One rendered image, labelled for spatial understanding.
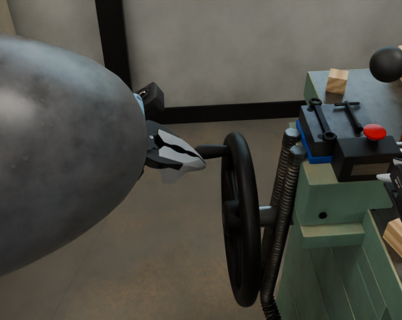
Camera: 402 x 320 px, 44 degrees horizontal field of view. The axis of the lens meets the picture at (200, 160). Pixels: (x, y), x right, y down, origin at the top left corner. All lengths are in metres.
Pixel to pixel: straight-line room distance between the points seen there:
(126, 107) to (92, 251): 1.61
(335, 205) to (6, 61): 0.60
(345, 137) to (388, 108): 0.26
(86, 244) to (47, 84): 1.67
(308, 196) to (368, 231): 0.11
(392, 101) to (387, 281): 0.39
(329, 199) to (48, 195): 0.57
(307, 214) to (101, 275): 1.14
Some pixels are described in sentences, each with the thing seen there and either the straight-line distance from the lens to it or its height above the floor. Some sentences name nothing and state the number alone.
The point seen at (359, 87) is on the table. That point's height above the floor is 0.90.
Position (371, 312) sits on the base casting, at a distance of 0.81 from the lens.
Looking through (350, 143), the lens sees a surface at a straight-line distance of 0.70.
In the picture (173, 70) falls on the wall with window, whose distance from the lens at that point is 2.16.
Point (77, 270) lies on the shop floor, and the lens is 1.81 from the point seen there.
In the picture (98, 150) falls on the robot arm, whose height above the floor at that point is 1.31.
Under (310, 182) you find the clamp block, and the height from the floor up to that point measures 0.96.
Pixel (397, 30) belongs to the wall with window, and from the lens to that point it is 2.30.
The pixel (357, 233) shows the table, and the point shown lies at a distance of 0.78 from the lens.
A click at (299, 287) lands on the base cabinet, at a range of 1.21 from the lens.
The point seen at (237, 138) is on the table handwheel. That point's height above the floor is 0.95.
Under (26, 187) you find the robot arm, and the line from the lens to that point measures 0.20.
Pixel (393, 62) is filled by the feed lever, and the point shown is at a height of 1.20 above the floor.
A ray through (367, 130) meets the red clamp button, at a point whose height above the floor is 1.02.
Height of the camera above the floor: 1.45
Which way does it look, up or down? 43 degrees down
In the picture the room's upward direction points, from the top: straight up
